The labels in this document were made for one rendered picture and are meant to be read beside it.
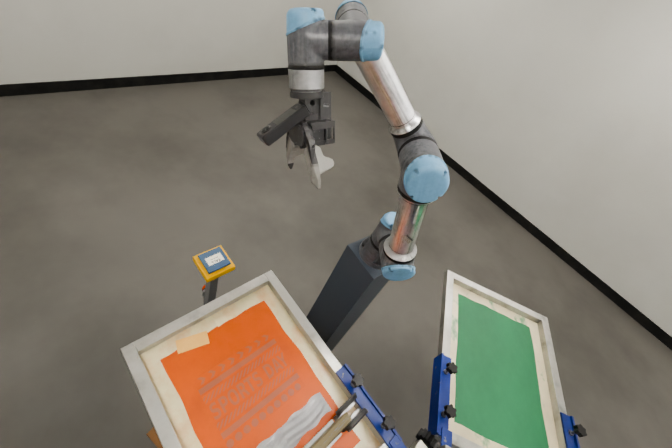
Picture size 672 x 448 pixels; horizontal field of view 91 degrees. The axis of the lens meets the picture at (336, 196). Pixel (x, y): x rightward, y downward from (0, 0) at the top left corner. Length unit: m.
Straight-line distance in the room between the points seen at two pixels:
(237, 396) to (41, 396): 1.32
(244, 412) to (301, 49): 1.11
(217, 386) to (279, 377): 0.21
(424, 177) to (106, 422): 2.01
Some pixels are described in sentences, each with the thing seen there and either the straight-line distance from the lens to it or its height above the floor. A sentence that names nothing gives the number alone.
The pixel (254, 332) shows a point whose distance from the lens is 1.41.
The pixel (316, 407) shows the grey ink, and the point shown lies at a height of 0.96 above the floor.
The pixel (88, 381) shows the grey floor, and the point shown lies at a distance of 2.41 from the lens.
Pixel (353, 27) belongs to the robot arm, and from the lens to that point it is 0.71.
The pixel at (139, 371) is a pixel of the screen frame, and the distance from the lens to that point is 1.33.
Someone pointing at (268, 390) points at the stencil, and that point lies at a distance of 1.35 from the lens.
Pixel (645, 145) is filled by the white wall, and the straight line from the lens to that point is 4.22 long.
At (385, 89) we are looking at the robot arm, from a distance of 0.89.
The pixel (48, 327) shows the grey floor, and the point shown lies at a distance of 2.59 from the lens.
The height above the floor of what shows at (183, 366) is 0.95.
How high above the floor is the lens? 2.25
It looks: 41 degrees down
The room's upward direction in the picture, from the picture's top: 24 degrees clockwise
